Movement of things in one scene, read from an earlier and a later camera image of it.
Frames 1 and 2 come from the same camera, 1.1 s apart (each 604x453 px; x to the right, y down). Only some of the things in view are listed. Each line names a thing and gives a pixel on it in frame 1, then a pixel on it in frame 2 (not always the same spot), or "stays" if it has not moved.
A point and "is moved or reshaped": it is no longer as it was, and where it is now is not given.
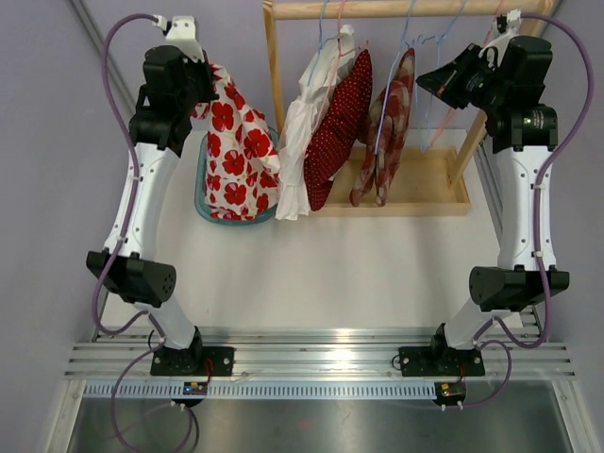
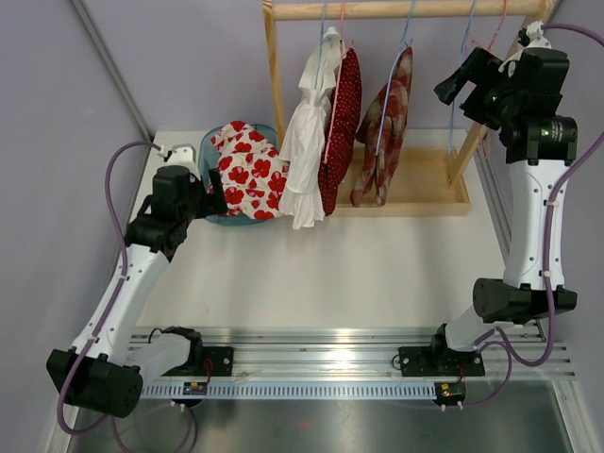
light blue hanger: [427, 122] → [462, 58]
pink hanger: [487, 40] → [493, 43]
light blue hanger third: [391, 74] stays
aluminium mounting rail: [320, 353] stays
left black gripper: [204, 69] → [214, 202]
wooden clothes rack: [426, 188] stays
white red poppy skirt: [242, 173] is moved or reshaped
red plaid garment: [384, 131] stays
